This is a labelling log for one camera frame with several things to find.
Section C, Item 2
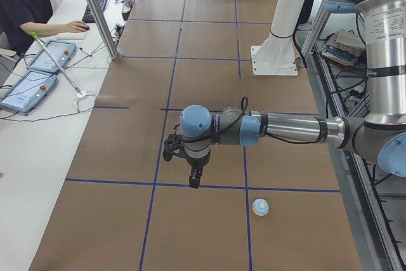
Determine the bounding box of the aluminium side rail frame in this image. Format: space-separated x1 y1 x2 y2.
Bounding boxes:
298 4 405 270

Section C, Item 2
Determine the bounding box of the lower teach pendant tablet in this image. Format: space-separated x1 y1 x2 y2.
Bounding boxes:
1 70 57 113

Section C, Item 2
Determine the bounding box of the silver grabber stick green tip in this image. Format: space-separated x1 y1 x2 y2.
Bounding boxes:
29 31 88 99

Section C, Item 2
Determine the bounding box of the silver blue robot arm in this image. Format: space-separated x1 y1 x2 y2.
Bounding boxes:
176 0 405 188

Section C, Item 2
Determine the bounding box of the upper teach pendant tablet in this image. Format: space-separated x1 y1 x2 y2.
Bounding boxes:
25 40 77 74

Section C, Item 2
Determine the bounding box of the black cable on desk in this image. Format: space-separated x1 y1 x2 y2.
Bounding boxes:
0 93 96 123

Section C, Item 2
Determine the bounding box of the person in black shirt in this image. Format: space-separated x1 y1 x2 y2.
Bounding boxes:
1 0 86 55

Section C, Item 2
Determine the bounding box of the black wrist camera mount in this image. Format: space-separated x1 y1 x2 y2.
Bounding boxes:
162 134 188 162

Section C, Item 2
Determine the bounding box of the blue white call bell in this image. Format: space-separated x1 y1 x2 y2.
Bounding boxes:
252 198 270 216

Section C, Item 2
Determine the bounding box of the black keyboard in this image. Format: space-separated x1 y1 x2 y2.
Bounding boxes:
81 0 110 23

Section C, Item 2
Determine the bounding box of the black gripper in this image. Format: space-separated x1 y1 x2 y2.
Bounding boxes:
189 164 203 189

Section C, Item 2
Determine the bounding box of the aluminium frame post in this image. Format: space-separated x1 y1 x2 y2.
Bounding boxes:
86 0 118 60

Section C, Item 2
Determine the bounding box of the black marker pen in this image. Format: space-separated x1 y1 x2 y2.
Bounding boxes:
79 47 93 57

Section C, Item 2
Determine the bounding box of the teach pendant tablet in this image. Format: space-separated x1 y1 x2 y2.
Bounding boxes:
1 70 57 113
25 40 77 74

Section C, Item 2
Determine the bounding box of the stack of books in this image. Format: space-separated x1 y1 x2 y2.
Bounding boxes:
321 30 366 67

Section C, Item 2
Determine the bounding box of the small metal cup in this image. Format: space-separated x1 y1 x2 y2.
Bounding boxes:
123 0 133 8

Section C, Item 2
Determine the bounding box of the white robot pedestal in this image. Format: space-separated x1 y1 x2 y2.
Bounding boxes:
251 0 305 76

